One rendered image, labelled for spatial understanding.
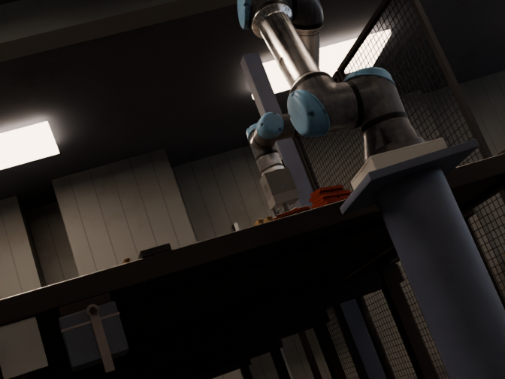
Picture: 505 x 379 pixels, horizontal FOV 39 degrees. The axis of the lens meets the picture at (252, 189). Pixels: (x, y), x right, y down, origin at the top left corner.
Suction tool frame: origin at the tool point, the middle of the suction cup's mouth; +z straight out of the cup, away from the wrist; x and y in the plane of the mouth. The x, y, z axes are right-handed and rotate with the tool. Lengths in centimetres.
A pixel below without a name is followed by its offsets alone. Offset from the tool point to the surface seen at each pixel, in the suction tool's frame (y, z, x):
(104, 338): 67, 22, 30
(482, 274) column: -12, 38, 64
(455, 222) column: -10, 26, 64
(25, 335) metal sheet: 83, 15, 26
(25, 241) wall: 64, -159, -484
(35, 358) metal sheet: 82, 21, 26
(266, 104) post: -80, -108, -166
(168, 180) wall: -79, -172, -451
